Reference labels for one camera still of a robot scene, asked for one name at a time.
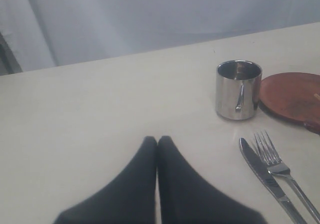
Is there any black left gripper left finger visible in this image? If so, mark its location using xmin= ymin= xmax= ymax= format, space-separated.
xmin=55 ymin=136 xmax=157 ymax=224

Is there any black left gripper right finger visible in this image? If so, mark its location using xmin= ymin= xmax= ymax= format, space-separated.
xmin=157 ymin=136 xmax=266 ymax=224

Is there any silver table knife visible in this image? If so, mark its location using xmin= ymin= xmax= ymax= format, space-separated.
xmin=239 ymin=138 xmax=306 ymax=224

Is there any silver metal fork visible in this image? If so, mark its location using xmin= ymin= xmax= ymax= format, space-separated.
xmin=253 ymin=131 xmax=320 ymax=224

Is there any silver foil packet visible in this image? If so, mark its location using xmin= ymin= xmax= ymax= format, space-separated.
xmin=215 ymin=60 xmax=263 ymax=121

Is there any red-brown wooden spoon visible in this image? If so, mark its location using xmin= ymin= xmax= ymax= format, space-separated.
xmin=303 ymin=121 xmax=320 ymax=135

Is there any brown wooden plate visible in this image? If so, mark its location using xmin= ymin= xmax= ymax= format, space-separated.
xmin=259 ymin=72 xmax=320 ymax=124

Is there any white backdrop curtain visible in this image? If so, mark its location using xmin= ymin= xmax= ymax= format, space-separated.
xmin=0 ymin=0 xmax=320 ymax=71

